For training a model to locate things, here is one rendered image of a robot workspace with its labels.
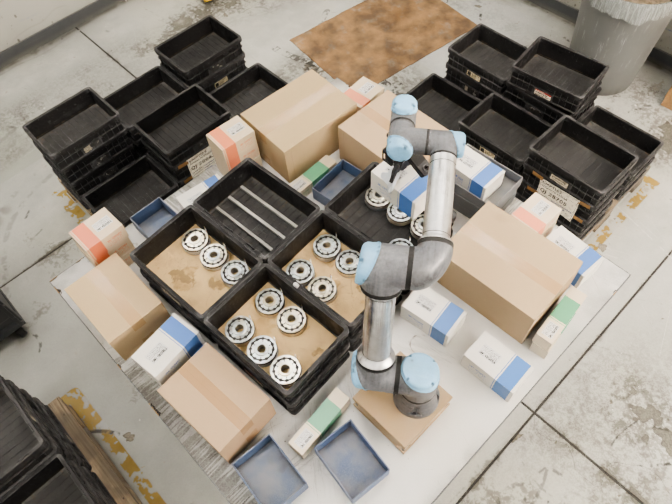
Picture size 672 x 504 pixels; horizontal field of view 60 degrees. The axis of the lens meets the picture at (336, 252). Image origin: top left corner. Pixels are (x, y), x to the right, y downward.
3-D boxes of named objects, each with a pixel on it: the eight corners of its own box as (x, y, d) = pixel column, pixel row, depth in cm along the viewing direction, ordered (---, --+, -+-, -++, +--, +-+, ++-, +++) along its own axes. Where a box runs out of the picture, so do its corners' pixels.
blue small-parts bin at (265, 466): (309, 487, 186) (307, 483, 180) (271, 520, 181) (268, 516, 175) (272, 438, 194) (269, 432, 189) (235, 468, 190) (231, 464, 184)
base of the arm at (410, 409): (448, 401, 190) (452, 390, 182) (412, 428, 186) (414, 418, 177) (419, 366, 197) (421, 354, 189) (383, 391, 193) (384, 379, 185)
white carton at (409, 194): (436, 199, 201) (439, 183, 193) (413, 220, 197) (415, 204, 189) (393, 168, 209) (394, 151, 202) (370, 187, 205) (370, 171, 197)
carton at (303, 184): (327, 163, 257) (326, 154, 252) (337, 170, 254) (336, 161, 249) (288, 196, 248) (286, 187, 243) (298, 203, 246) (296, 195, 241)
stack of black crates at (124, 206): (159, 181, 328) (145, 153, 309) (190, 211, 316) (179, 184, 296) (98, 223, 314) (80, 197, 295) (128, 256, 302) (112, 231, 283)
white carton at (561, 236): (596, 270, 222) (604, 258, 215) (576, 288, 219) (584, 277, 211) (554, 237, 231) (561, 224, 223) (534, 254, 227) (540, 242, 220)
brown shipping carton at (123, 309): (174, 321, 219) (161, 302, 206) (125, 361, 212) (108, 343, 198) (130, 273, 231) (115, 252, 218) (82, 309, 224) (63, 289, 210)
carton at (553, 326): (567, 293, 211) (572, 285, 206) (582, 303, 209) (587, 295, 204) (531, 340, 202) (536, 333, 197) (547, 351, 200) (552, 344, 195)
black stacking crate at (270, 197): (323, 226, 226) (321, 208, 216) (269, 277, 215) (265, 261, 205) (252, 175, 241) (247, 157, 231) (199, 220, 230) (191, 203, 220)
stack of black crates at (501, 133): (541, 173, 319) (558, 129, 290) (507, 205, 308) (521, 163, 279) (482, 136, 335) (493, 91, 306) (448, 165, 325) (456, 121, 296)
